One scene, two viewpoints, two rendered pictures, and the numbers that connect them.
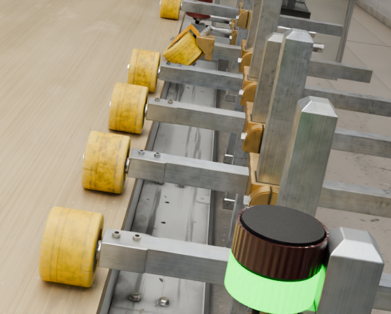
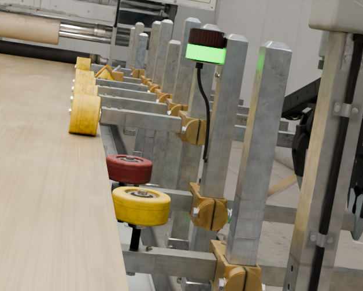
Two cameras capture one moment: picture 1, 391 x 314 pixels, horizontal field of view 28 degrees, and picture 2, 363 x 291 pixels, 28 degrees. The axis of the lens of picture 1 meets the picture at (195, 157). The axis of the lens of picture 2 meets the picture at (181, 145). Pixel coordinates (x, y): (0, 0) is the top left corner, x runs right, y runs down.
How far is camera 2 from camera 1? 76 cm
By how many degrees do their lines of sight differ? 15
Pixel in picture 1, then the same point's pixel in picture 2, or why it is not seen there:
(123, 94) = (81, 79)
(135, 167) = (102, 101)
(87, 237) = (96, 103)
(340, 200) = not seen: hidden behind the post
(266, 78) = (169, 66)
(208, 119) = (134, 95)
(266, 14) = (162, 42)
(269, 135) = (180, 75)
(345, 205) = not seen: hidden behind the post
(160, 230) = not seen: hidden behind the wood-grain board
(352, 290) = (237, 53)
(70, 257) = (87, 113)
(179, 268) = (143, 122)
